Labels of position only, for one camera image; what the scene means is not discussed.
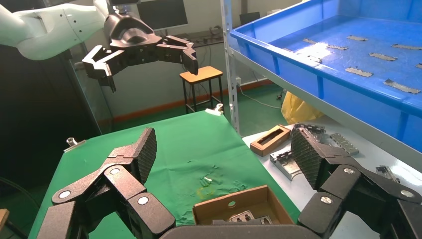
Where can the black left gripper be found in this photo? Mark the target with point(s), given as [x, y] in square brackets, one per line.
[132, 39]

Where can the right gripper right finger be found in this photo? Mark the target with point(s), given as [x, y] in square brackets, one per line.
[346, 191]

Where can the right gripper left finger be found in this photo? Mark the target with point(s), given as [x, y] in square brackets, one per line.
[125, 184]

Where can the silver I/O shield plate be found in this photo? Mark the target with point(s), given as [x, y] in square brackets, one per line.
[265, 220]
[242, 217]

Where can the grey-white left robot arm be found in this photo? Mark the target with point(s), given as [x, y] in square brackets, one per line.
[49, 26]

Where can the brown cardboard box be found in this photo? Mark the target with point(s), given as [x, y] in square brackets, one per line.
[214, 209]

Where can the blue plastic tray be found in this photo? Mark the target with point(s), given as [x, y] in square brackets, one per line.
[329, 85]

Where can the short silver slotted strip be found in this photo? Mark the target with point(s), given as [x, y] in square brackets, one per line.
[384, 170]

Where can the small slotted metal piece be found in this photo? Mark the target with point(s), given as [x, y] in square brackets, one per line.
[344, 144]

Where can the large black monitor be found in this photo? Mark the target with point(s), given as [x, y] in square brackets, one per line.
[161, 14]

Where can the wooden stool with black legs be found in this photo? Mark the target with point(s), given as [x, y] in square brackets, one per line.
[201, 74]

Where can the silver binder clip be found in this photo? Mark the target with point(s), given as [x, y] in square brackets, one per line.
[74, 145]
[213, 111]

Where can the dark cluttered desk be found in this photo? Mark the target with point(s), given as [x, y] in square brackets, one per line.
[204, 38]

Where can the green table cloth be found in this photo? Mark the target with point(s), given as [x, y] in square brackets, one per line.
[184, 148]

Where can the grey slotted metal plate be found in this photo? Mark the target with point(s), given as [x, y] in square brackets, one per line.
[313, 127]

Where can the glass partition panel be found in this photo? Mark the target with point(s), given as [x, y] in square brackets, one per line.
[89, 109]

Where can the small white scrap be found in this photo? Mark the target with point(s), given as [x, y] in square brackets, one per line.
[207, 179]

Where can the yellow plastic bag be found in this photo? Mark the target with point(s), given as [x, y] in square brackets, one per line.
[296, 110]

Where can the small black monitor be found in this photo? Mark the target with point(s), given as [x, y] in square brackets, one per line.
[249, 18]

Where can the small wooden piece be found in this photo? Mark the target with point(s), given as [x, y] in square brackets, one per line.
[3, 217]

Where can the silver square metal bracket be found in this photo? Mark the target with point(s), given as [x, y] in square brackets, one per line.
[283, 166]

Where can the perforated white shelf post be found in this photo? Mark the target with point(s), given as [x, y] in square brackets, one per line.
[230, 82]

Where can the brown rectangular frame box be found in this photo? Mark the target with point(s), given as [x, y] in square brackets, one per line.
[260, 148]

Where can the white wall socket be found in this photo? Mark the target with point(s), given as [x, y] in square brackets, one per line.
[238, 81]

